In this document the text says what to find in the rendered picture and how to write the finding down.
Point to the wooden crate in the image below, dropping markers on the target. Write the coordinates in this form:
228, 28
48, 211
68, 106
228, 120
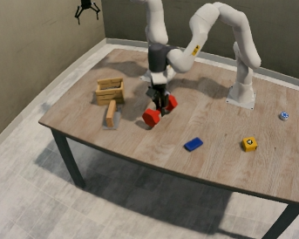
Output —
117, 85

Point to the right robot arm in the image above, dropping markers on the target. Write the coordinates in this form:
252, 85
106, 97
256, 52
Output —
156, 30

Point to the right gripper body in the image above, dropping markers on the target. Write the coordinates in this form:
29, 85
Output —
85, 3

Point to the red dumbbell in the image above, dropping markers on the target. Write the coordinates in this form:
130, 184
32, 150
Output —
151, 117

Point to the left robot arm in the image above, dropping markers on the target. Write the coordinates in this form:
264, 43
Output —
160, 55

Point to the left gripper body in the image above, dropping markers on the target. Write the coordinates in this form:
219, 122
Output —
163, 87

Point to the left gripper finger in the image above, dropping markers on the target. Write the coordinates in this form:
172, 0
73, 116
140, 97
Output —
164, 98
157, 102

